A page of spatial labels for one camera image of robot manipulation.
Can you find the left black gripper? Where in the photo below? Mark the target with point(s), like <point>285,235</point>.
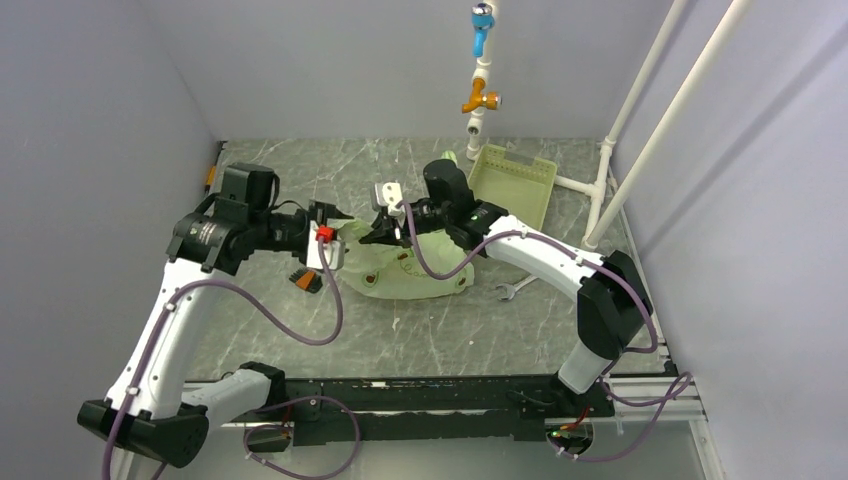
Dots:
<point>321,212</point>

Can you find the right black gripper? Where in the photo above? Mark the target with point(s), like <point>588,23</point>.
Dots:
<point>388,231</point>

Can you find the light green plastic bag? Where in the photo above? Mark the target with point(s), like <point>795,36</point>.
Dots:
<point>432,266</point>

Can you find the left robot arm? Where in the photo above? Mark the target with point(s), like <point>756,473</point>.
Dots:
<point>147,410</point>

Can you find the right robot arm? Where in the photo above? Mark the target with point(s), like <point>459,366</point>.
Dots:
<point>611,301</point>

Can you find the orange black hex key set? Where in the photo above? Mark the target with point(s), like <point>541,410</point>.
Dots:
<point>307,279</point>

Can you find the silver wrench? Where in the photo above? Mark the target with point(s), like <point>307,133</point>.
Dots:
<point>508,291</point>

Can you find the pale yellow plastic basket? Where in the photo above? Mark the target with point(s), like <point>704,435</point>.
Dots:
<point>520,184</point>

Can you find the orange tap valve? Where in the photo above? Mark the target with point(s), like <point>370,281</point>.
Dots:
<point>480,98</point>

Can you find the blue tap valve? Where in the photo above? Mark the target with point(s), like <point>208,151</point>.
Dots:
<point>482,20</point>

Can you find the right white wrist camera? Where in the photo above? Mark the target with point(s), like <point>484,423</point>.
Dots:
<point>387,197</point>

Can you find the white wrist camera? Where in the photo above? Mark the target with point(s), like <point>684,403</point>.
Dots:
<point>325,250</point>
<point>387,197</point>

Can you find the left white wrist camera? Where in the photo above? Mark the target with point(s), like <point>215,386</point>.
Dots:
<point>325,250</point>

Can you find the orange handled tool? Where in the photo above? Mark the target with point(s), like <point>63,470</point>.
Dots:
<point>210,174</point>

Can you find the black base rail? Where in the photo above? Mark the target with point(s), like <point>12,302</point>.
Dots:
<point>520,407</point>

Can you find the white pvc pipe frame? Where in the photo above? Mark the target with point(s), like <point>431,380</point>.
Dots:
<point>585,84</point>

